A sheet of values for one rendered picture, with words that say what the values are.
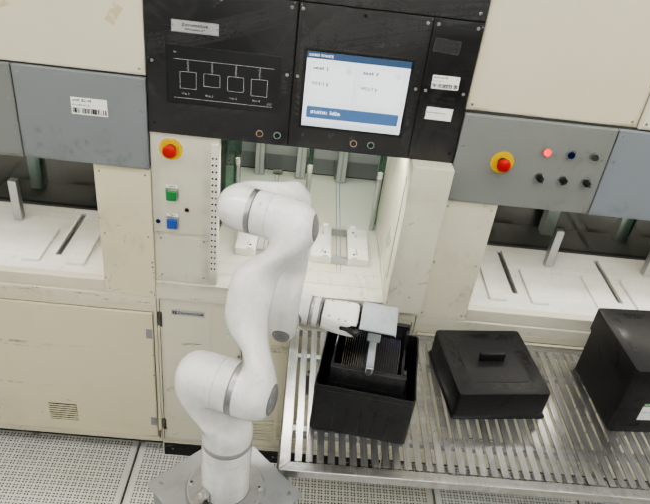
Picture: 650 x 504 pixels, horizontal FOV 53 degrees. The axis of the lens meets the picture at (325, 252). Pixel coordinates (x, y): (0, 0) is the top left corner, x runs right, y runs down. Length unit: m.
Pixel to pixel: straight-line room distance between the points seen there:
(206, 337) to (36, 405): 0.77
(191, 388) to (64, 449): 1.49
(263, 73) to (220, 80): 0.12
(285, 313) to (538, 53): 0.96
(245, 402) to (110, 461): 1.46
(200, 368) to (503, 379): 0.98
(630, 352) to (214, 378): 1.22
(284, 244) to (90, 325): 1.19
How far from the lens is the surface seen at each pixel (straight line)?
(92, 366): 2.53
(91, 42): 1.90
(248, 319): 1.39
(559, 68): 1.92
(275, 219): 1.35
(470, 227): 2.06
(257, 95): 1.84
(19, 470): 2.87
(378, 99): 1.84
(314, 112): 1.85
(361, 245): 2.40
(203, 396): 1.45
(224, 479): 1.64
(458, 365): 2.04
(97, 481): 2.77
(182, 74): 1.86
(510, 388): 2.03
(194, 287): 2.20
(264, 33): 1.79
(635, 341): 2.14
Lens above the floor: 2.19
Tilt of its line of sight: 33 degrees down
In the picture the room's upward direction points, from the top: 7 degrees clockwise
